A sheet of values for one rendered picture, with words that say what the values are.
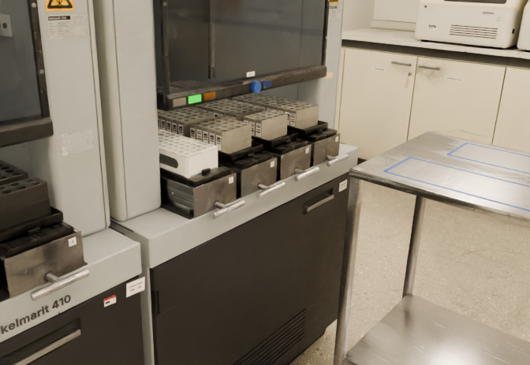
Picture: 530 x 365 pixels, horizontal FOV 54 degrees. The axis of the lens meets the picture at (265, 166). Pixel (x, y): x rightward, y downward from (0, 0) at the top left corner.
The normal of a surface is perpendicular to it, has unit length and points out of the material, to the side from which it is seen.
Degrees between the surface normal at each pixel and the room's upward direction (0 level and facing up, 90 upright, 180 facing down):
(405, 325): 0
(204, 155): 90
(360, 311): 0
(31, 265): 90
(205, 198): 90
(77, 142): 90
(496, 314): 0
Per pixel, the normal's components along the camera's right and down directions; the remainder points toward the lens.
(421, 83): -0.63, 0.25
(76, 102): 0.77, 0.24
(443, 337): 0.03, -0.94
